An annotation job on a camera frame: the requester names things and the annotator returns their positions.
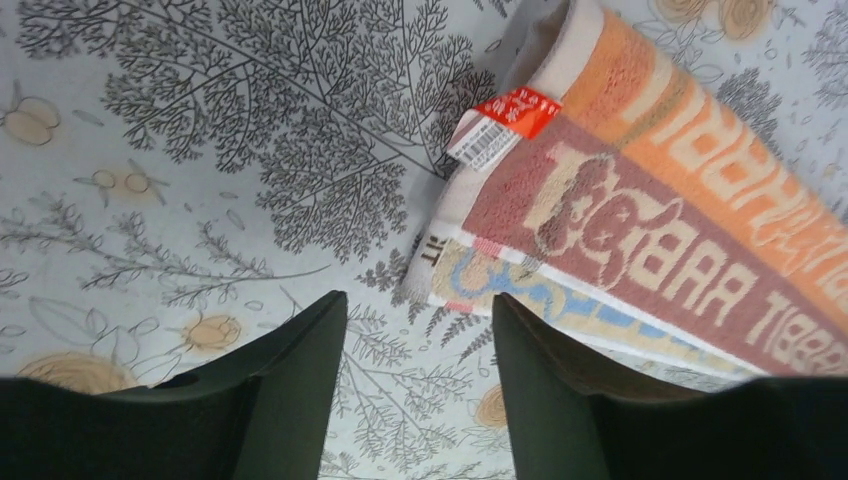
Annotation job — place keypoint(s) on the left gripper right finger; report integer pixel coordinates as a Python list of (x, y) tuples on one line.
[(574, 413)]

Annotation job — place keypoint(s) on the orange blue rabbit towel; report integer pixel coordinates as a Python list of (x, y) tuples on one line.
[(624, 204)]

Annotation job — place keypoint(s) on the floral table mat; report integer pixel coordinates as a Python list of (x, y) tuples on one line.
[(180, 178)]

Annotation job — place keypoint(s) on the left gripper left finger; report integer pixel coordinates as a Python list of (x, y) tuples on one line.
[(258, 412)]

